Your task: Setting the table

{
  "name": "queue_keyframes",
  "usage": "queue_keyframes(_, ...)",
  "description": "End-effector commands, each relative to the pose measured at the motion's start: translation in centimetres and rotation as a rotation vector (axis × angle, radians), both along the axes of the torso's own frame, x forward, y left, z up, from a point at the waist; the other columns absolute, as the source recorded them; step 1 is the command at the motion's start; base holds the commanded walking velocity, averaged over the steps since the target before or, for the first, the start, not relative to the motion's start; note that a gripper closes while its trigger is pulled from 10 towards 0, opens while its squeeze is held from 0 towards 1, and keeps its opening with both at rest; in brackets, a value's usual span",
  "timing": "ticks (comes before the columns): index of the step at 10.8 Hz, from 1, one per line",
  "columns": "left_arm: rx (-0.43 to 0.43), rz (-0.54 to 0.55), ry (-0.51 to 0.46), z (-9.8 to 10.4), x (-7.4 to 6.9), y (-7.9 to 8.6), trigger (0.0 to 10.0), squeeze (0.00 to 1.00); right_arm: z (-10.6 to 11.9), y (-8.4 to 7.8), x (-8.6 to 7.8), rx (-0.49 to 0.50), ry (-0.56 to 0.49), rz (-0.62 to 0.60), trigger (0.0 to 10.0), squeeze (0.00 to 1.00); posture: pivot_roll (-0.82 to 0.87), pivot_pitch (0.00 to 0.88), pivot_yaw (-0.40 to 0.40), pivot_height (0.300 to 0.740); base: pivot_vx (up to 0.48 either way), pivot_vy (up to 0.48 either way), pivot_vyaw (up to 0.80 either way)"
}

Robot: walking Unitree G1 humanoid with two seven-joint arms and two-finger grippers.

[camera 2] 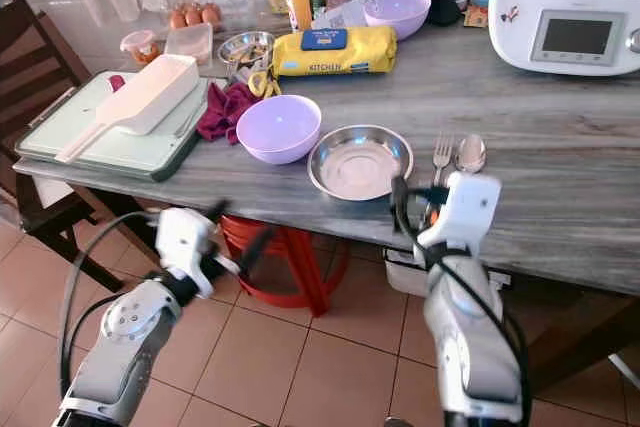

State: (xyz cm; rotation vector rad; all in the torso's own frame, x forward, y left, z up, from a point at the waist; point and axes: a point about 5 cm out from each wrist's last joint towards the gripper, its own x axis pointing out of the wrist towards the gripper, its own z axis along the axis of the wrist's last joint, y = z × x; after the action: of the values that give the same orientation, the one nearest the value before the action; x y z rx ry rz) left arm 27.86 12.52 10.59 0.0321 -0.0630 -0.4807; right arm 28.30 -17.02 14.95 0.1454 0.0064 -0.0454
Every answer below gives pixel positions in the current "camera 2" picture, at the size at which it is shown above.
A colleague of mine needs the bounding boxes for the silver spoon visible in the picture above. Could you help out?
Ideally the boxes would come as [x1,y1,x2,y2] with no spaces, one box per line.
[456,133,488,176]

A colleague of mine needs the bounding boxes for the red stool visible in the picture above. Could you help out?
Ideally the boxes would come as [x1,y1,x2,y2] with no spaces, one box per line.
[220,215,351,319]

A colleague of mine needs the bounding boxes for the silver fork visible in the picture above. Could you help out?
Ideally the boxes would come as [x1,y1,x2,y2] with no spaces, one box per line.
[431,135,455,188]

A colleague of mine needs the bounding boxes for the white box under table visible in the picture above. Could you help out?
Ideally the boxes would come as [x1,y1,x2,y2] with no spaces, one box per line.
[382,245,429,298]

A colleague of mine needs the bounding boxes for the stainless steel plate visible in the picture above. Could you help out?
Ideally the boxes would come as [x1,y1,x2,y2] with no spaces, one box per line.
[307,124,415,202]

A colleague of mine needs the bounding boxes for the maroon cloth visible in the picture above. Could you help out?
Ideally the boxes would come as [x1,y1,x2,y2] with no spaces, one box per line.
[196,81,261,145]

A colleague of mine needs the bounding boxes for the purple plastic bowl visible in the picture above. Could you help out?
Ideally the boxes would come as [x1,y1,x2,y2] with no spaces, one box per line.
[363,0,432,41]
[236,94,323,166]

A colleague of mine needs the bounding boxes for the pale green tray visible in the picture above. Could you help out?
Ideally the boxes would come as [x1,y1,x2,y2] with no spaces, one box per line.
[13,71,211,184]

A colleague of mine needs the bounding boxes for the small stainless steel bowl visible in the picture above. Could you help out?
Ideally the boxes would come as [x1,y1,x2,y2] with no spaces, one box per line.
[218,31,276,73]

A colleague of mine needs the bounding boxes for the clear plastic food container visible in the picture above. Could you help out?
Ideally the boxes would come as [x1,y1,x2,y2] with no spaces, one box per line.
[165,23,214,63]

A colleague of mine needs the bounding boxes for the yellow kitchen wipes package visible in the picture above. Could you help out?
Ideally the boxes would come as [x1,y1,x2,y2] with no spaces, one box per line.
[270,25,398,78]

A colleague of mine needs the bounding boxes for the small orange brown box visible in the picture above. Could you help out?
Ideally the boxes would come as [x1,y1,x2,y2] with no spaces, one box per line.
[463,4,491,29]

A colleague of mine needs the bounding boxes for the small black object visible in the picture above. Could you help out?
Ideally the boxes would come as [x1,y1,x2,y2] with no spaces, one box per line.
[426,0,461,27]

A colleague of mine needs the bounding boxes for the white paper sheet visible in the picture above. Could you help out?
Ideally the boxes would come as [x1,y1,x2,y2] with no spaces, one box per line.
[310,0,369,31]

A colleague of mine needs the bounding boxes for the dark wooden chair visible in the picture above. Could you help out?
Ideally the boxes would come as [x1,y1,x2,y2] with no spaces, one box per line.
[0,0,106,293]

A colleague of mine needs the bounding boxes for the white kitchen appliance with screen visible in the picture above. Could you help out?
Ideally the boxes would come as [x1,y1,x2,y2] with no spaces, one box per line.
[488,0,640,78]

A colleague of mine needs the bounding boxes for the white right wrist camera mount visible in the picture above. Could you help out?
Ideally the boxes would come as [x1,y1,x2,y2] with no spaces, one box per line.
[415,171,503,256]

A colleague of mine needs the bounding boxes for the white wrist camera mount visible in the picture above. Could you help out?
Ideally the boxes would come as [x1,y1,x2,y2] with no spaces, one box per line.
[415,171,503,256]
[155,207,217,300]

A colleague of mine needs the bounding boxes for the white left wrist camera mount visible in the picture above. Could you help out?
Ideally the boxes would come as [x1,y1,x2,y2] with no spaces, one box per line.
[155,207,217,300]

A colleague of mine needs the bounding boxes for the yellow handled scissors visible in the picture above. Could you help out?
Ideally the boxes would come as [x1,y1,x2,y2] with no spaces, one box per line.
[248,67,283,100]

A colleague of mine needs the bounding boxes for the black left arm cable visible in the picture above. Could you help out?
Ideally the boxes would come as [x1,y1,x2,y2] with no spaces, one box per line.
[57,209,163,403]

